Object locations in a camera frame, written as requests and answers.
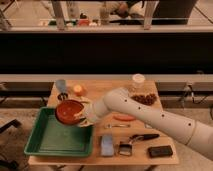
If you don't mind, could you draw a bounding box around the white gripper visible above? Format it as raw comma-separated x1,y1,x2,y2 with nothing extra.
74,103,99,128

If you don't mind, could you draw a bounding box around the red bowl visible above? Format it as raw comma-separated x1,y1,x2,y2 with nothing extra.
55,100,84,125

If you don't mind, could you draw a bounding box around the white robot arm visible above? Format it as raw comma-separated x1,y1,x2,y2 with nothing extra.
74,87,213,161

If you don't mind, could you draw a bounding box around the green plastic tray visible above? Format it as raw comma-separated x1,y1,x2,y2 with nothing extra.
24,107,93,157

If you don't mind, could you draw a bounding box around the metal fork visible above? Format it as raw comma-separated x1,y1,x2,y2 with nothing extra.
104,124,131,129

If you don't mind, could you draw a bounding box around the dark metal cup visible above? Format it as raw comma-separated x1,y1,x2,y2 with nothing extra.
57,93,68,101

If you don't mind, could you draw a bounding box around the orange round fruit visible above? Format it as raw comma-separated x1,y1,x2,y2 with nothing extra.
73,85,84,96

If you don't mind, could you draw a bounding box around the orange carrot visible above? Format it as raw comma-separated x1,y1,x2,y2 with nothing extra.
113,115,136,122

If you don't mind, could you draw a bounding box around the blue sponge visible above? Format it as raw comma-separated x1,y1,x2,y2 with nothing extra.
101,134,114,157

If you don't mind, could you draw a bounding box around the blue cup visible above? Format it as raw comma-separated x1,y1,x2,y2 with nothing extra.
55,79,67,93

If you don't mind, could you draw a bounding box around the small metal box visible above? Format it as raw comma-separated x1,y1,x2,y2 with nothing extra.
118,142,132,156

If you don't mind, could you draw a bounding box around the pile of brown nuts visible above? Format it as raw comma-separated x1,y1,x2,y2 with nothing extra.
132,93,157,106

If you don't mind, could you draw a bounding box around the white cup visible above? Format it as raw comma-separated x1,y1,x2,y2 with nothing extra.
132,73,145,90

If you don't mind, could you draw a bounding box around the black rectangular case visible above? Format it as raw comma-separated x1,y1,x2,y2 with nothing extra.
148,145,173,158

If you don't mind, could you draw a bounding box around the black handled brush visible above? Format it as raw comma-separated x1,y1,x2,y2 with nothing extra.
130,134,160,141

